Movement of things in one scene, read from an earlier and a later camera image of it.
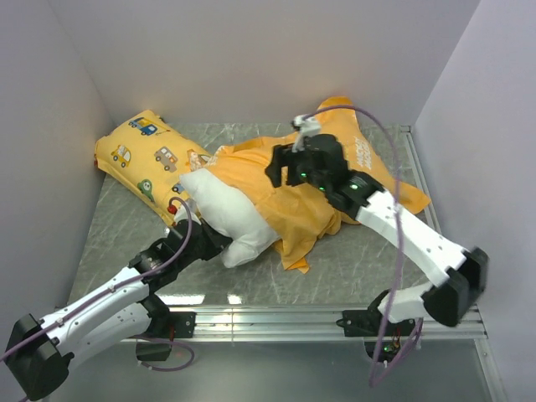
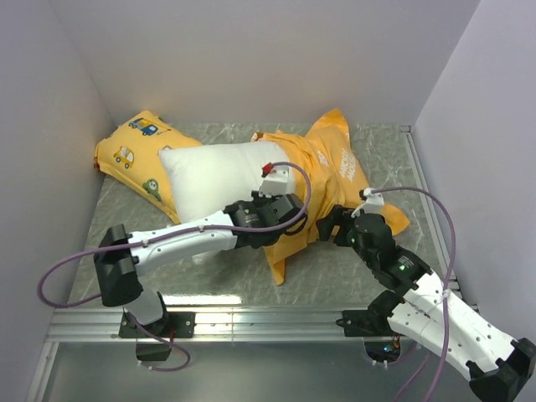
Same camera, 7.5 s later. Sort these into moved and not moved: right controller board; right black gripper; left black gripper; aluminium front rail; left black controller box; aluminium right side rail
Moved: left black gripper; right black gripper
Not moved: left black controller box; aluminium right side rail; right controller board; aluminium front rail
